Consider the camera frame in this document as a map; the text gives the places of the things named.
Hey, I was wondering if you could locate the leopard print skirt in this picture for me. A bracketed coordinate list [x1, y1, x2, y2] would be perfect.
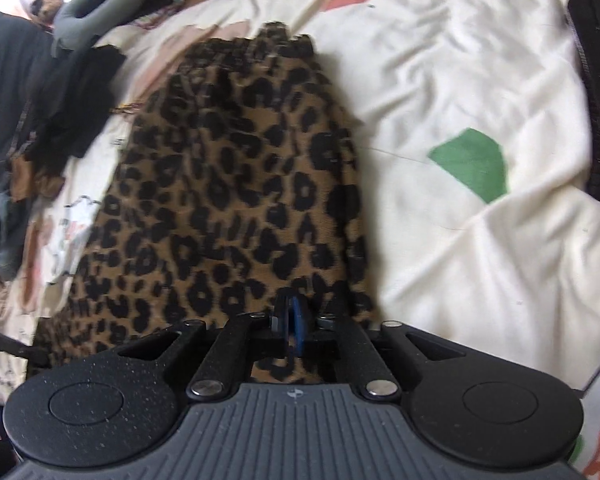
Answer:
[34, 23, 376, 366]

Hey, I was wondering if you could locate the blue-grey denim garment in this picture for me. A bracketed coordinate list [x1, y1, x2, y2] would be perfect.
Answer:
[0, 162, 33, 281]

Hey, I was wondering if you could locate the brown garment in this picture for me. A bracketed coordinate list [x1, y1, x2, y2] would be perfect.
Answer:
[9, 155, 65, 203]

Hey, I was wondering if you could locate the cream cartoon bear bedsheet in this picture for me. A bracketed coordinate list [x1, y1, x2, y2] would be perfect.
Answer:
[4, 0, 600, 479]

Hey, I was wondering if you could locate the black garment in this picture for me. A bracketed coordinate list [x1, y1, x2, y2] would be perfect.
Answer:
[26, 46, 125, 162]

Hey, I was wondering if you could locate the dark grey pillow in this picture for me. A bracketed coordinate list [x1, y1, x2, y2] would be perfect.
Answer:
[0, 12, 54, 162]

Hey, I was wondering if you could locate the floral patterned garment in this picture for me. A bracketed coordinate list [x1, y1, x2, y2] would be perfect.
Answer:
[130, 0, 184, 30]

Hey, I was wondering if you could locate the grey U-shaped neck pillow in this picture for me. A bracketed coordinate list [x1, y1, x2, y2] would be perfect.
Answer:
[52, 0, 145, 56]

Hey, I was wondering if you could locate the small teddy bear toy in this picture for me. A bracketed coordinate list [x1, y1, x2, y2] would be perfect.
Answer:
[29, 0, 65, 27]

